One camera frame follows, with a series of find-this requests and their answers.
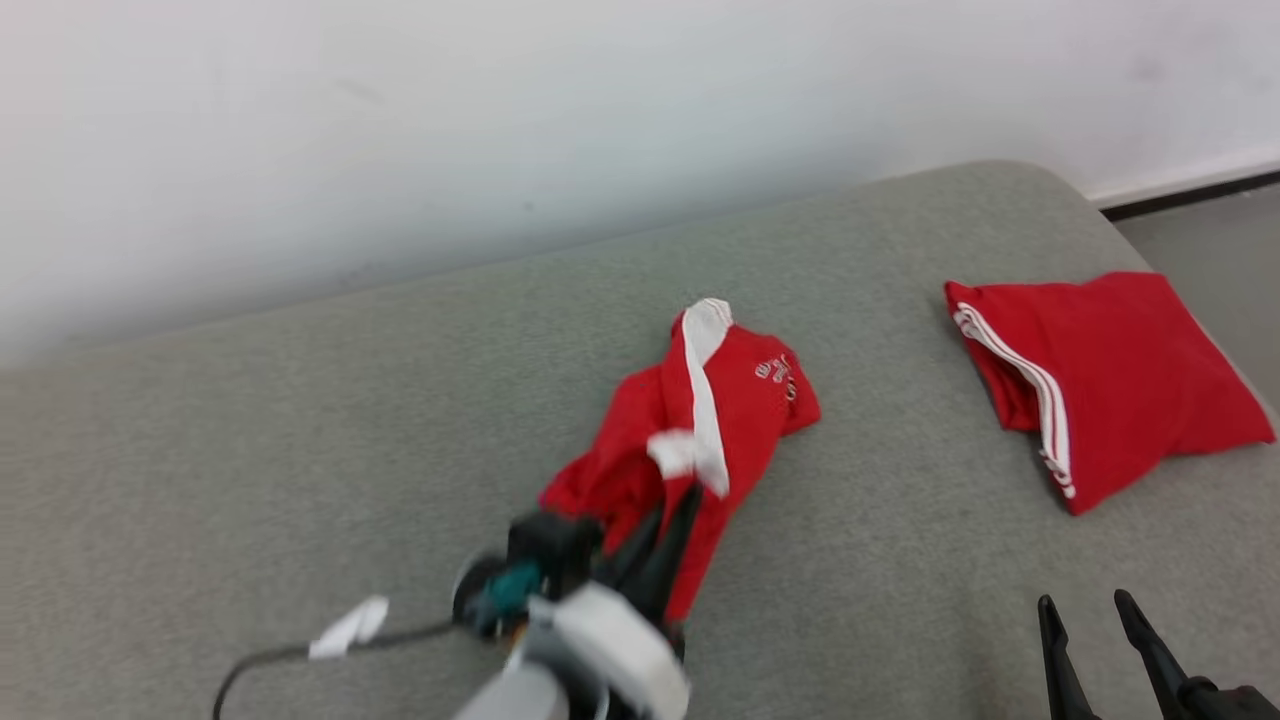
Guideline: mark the grey fabric sofa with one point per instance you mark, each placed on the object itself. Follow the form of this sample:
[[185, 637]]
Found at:
[[250, 450]]

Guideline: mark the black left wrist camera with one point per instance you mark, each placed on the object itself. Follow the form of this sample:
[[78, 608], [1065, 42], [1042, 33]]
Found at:
[[555, 550]]

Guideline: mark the red numbered basketball jersey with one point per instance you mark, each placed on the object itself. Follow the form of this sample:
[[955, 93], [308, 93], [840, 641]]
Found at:
[[1130, 370]]

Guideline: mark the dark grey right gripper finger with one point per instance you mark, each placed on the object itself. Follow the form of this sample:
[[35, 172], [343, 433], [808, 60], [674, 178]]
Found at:
[[1150, 645], [1062, 670]]

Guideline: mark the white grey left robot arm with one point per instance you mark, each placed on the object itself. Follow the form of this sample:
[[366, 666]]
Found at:
[[510, 695]]

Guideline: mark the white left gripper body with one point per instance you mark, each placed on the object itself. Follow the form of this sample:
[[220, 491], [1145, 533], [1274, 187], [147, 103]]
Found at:
[[620, 650]]

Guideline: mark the red shorts with white trim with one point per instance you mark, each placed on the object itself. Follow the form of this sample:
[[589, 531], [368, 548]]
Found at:
[[740, 400]]

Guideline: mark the black baseboard strip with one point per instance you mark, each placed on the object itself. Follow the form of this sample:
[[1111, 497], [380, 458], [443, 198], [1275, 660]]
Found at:
[[1190, 195]]

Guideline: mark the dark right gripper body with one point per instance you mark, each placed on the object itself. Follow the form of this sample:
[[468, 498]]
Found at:
[[1230, 703]]

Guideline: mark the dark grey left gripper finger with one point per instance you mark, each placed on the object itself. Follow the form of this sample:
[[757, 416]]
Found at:
[[680, 560], [635, 560]]

